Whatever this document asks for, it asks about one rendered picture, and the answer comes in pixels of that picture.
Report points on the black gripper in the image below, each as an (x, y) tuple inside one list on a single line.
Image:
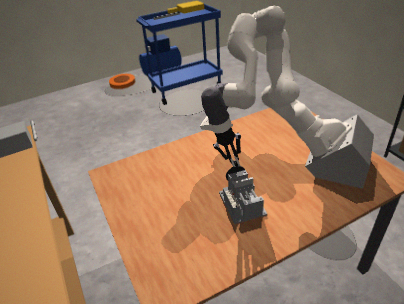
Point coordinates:
[(226, 142)]

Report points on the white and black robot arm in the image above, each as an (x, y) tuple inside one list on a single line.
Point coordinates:
[(321, 136)]

